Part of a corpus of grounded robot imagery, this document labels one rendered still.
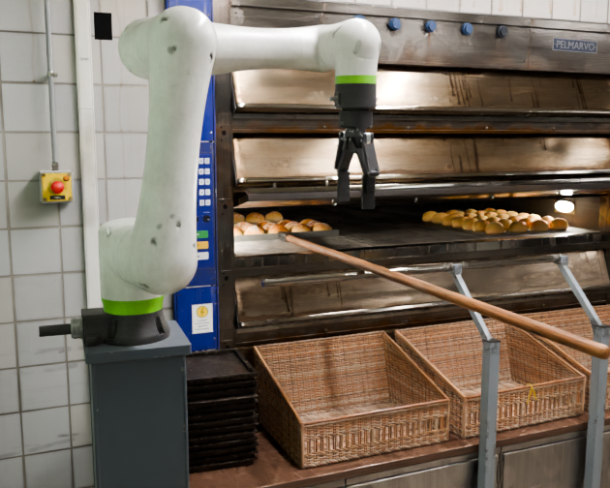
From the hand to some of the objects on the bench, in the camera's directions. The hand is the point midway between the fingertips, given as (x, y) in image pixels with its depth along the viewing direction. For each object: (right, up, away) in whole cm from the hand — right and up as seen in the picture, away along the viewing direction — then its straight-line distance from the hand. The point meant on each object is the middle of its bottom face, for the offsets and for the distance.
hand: (355, 199), depth 164 cm
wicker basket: (+113, -70, +137) cm, 191 cm away
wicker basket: (+4, -76, +92) cm, 120 cm away
